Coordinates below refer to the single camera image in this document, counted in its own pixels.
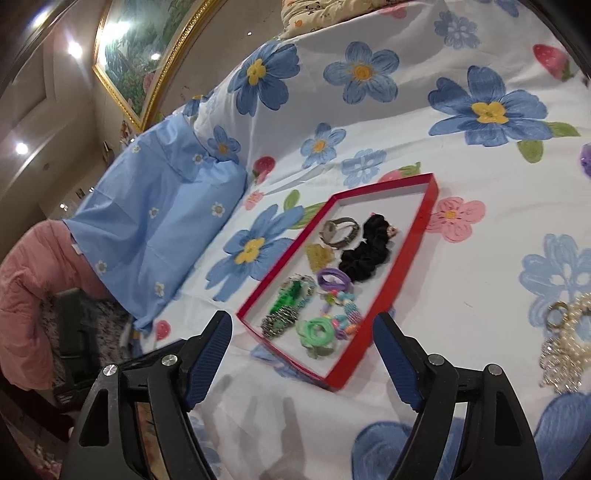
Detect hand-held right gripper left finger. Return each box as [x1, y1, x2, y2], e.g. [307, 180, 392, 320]
[60, 310, 234, 480]

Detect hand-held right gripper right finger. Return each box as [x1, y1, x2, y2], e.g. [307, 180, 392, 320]
[372, 313, 546, 480]

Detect black scrunchie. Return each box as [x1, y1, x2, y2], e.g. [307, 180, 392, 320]
[338, 212, 399, 283]

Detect yellow flower hair clip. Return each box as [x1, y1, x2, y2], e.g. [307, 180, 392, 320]
[305, 244, 337, 269]

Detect red jewelry box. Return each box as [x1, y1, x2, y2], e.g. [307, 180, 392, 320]
[235, 173, 439, 393]

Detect pink blanket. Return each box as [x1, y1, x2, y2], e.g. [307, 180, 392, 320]
[0, 220, 109, 391]

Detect green crocodile hair clip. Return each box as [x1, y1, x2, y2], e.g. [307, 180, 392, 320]
[272, 279, 303, 319]

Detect floral bed sheet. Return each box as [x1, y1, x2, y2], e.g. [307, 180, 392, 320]
[124, 0, 591, 480]

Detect light blue pillow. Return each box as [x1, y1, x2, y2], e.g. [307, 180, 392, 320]
[62, 113, 247, 333]

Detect wristwatch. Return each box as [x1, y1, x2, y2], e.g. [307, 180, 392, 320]
[320, 216, 361, 250]

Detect gold framed painting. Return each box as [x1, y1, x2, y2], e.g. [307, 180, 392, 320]
[92, 0, 229, 134]

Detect beige printed pillow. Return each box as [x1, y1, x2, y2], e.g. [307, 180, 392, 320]
[281, 0, 384, 40]

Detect colourful beaded bracelet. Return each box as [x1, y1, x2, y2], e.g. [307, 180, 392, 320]
[321, 288, 363, 340]

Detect green hair tie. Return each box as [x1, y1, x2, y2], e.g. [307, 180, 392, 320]
[295, 318, 340, 360]

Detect purple hair tie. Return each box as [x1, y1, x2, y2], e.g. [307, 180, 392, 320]
[317, 267, 354, 291]

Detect brown ring hair tie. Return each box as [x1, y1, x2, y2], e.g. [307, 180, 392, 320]
[546, 301, 573, 330]

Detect pearl necklace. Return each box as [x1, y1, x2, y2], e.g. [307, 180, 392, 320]
[554, 293, 591, 370]

